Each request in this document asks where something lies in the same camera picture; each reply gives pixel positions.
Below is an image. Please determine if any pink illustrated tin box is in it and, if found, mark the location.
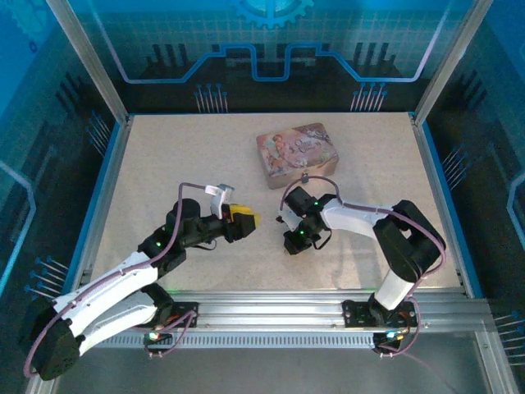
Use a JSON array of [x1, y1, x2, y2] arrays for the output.
[[256, 121, 338, 190]]

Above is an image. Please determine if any aluminium front beam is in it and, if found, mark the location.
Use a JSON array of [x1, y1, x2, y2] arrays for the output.
[[77, 289, 493, 333]]

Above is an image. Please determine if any black connector with LED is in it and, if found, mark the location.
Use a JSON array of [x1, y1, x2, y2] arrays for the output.
[[372, 330, 405, 350], [143, 331, 173, 346]]

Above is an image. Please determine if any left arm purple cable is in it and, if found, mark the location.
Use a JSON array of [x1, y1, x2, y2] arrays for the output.
[[23, 181, 218, 381]]

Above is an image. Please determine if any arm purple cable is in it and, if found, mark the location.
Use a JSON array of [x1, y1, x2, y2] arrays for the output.
[[278, 175, 448, 358], [23, 181, 218, 381]]

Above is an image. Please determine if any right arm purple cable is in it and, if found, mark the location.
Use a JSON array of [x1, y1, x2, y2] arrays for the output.
[[278, 175, 448, 358]]

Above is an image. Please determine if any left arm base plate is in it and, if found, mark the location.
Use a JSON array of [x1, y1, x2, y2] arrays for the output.
[[155, 302, 201, 329]]

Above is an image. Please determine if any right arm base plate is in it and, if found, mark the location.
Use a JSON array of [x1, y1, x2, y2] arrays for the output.
[[342, 299, 419, 328]]

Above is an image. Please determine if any aluminium side rail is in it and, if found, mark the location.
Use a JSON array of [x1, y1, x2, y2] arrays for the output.
[[409, 112, 477, 299], [80, 114, 135, 288]]

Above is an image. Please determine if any slotted cable duct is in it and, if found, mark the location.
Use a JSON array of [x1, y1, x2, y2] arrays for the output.
[[94, 332, 481, 350]]

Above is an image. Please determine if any aluminium frame post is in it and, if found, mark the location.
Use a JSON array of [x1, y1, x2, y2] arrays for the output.
[[45, 0, 131, 126], [413, 0, 495, 126]]

